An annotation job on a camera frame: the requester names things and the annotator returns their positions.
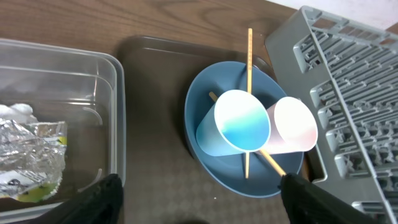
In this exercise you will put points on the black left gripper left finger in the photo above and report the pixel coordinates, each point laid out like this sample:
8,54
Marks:
99,204

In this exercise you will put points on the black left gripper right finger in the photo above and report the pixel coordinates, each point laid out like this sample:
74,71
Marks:
305,203

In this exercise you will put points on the pink cup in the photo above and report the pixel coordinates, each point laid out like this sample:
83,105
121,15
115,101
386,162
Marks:
293,127

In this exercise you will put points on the yellow green snack wrapper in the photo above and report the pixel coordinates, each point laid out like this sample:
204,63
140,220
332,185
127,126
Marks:
32,159

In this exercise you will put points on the light blue cup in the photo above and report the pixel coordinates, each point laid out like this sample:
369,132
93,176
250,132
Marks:
236,124

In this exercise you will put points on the white napkin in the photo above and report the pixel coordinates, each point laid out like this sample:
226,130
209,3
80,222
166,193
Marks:
19,112

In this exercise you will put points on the grey dishwasher rack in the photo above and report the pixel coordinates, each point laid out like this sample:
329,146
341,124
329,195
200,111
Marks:
346,73

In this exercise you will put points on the dark blue plate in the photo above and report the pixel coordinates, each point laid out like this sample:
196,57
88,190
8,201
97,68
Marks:
220,77

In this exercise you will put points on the brown serving tray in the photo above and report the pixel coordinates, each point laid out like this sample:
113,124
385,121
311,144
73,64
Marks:
164,182

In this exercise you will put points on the clear plastic bin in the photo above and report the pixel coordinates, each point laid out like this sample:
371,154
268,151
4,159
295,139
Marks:
82,88

